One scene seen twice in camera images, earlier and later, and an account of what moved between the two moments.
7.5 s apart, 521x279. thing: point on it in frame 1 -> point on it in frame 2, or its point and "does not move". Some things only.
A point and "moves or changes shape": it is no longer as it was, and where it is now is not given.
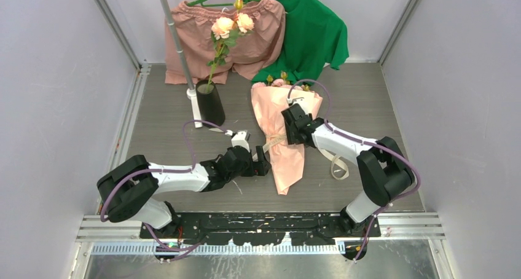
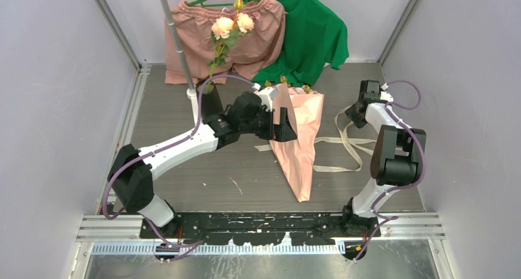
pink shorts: [255, 56] does not move
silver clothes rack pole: [191, 93] does not move
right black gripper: [291, 137] -> [351, 113]
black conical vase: [211, 107] does not move
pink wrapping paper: [268, 99] moves or changes shape
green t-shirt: [315, 37] does not move
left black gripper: [260, 167] -> [282, 133]
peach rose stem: [224, 34] does not move
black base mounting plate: [304, 228] does not move
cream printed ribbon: [276, 137] moves or changes shape
